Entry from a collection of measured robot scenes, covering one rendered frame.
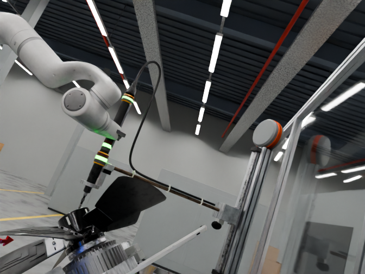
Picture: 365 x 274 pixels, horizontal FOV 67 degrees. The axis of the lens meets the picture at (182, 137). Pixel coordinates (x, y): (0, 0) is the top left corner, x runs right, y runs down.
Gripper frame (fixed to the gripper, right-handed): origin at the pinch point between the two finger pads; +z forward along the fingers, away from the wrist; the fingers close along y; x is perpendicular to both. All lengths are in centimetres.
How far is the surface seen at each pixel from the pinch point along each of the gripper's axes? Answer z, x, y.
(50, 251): 4.2, -46.6, -5.0
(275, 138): 35, 30, 62
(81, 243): 2.5, -39.6, 4.8
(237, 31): 459, 393, -22
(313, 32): 276, 291, 107
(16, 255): 4, -52, -16
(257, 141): 41, 28, 55
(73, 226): 3.7, -35.7, -0.8
